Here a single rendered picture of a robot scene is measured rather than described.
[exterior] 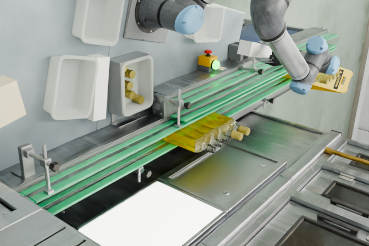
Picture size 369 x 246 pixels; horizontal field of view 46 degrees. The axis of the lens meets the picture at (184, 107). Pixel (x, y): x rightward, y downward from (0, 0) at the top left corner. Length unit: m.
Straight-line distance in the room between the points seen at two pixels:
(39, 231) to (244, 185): 0.99
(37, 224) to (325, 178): 1.33
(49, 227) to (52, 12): 0.79
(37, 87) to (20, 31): 0.20
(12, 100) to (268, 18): 0.82
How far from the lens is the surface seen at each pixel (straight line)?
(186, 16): 1.66
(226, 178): 1.82
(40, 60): 1.55
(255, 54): 1.91
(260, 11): 1.39
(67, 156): 1.60
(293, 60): 1.56
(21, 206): 1.08
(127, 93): 1.78
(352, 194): 1.94
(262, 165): 1.93
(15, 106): 1.44
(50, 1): 1.54
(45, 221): 1.02
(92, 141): 1.69
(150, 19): 1.77
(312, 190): 1.90
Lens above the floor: 1.99
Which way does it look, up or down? 34 degrees down
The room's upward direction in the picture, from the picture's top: 108 degrees clockwise
